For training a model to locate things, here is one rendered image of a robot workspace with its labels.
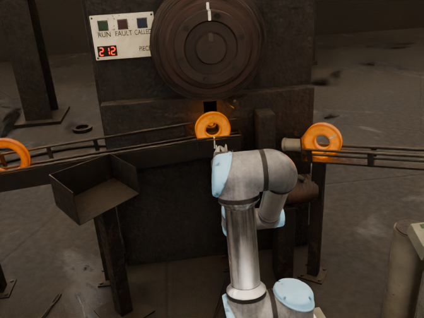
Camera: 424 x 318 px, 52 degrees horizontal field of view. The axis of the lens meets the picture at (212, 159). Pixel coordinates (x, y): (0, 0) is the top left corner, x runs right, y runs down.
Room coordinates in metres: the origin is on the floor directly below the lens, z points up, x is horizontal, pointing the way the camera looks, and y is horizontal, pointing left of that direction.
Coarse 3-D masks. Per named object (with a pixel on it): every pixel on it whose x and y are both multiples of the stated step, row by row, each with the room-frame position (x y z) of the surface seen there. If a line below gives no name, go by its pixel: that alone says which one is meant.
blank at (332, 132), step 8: (312, 128) 1.70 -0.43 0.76; (320, 128) 1.68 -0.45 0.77; (328, 128) 1.66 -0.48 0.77; (336, 128) 1.67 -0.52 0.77; (304, 136) 1.71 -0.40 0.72; (312, 136) 1.69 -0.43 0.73; (328, 136) 1.66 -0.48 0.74; (336, 136) 1.65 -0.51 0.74; (304, 144) 1.71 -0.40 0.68; (312, 144) 1.69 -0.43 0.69; (336, 144) 1.64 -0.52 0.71; (312, 152) 1.69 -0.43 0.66; (320, 152) 1.68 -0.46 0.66; (328, 152) 1.66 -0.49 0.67
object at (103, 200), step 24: (72, 168) 1.55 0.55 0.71; (96, 168) 1.61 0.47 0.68; (120, 168) 1.60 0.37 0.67; (72, 192) 1.34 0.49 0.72; (96, 192) 1.55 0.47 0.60; (120, 192) 1.53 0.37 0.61; (72, 216) 1.38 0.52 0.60; (96, 216) 1.38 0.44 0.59; (120, 240) 1.51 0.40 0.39; (120, 264) 1.50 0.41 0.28; (120, 288) 1.48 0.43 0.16; (96, 312) 1.51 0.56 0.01; (120, 312) 1.48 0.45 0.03; (144, 312) 1.49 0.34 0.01
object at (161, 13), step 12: (168, 0) 1.77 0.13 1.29; (180, 0) 1.77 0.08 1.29; (240, 0) 1.79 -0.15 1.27; (252, 12) 1.80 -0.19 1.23; (156, 24) 1.76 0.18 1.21; (156, 36) 1.76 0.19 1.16; (264, 36) 1.80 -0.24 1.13; (156, 48) 1.76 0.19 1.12; (264, 48) 1.80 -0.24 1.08; (156, 60) 1.76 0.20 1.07; (252, 72) 1.80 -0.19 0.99; (168, 84) 1.77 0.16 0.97; (240, 84) 1.79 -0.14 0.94; (192, 96) 1.77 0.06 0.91; (204, 96) 1.78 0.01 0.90; (216, 96) 1.78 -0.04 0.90; (228, 96) 1.79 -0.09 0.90
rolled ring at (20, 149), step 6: (0, 138) 1.75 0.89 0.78; (6, 138) 1.74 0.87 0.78; (0, 144) 1.72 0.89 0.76; (6, 144) 1.72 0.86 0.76; (12, 144) 1.72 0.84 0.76; (18, 144) 1.73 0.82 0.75; (18, 150) 1.73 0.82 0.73; (24, 150) 1.73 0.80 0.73; (24, 156) 1.73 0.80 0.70; (24, 162) 1.73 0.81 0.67; (0, 168) 1.74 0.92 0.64
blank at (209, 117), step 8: (208, 112) 1.83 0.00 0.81; (216, 112) 1.82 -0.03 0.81; (200, 120) 1.80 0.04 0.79; (208, 120) 1.81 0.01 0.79; (216, 120) 1.81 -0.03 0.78; (224, 120) 1.81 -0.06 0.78; (200, 128) 1.80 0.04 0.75; (224, 128) 1.81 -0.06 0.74; (200, 136) 1.80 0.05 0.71; (208, 136) 1.81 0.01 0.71
